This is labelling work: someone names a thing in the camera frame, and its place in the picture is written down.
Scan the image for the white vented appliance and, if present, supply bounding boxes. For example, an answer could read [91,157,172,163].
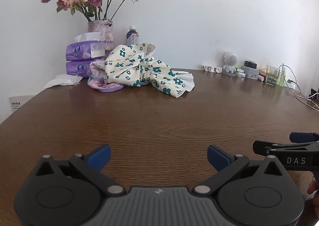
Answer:
[9,95,36,114]

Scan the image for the white robot speaker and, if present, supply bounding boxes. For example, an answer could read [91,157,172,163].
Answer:
[222,51,239,75]

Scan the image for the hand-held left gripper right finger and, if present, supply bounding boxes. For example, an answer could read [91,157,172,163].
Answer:
[194,145,286,196]

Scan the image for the cream teal-flower garment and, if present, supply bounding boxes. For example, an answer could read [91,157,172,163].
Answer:
[104,43,195,99]

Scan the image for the person's right hand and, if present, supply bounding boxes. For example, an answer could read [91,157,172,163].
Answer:
[307,178,319,202]

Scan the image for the tea bottle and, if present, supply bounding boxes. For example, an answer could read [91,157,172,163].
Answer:
[126,26,141,47]

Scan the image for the open purple tissue pack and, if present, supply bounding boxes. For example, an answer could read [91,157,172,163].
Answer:
[65,31,105,61]

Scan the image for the pink purple cloth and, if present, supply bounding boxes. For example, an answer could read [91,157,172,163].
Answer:
[87,75,124,93]

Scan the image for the white cable clip holder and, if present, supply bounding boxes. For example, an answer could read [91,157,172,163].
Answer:
[202,64,222,74]

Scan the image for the green spray bottle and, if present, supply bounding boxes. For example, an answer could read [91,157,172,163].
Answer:
[279,65,286,87]

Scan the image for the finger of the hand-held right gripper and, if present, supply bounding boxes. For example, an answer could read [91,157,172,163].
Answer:
[252,140,319,174]
[289,132,319,143]

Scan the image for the white charging cables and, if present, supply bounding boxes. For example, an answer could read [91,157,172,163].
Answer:
[283,63,319,112]

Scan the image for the closed purple tissue pack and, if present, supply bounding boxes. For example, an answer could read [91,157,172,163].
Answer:
[65,59,105,78]

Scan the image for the glass cup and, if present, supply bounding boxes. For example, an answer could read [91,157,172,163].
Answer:
[265,65,280,87]

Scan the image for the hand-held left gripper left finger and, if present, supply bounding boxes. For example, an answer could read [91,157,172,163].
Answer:
[34,144,125,196]

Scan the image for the crumpled white tissue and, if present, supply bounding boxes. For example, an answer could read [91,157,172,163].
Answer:
[43,74,83,89]

